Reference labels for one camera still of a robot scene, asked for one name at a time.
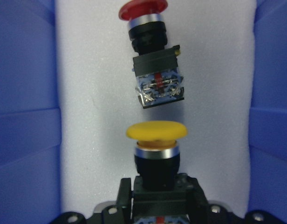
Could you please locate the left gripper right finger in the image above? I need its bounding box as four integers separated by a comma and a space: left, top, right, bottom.
178, 173, 208, 224

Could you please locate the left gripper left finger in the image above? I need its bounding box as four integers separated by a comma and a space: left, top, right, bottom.
116, 178, 134, 224

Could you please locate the yellow mushroom push button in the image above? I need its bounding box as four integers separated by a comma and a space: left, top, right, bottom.
126, 121, 189, 224

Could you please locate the red mushroom push button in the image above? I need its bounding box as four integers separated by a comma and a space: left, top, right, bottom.
118, 0, 184, 109

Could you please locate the left blue plastic bin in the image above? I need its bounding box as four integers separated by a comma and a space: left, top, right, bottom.
0, 0, 287, 224

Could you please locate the white foam pad left bin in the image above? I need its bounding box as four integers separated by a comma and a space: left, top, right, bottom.
55, 0, 257, 217

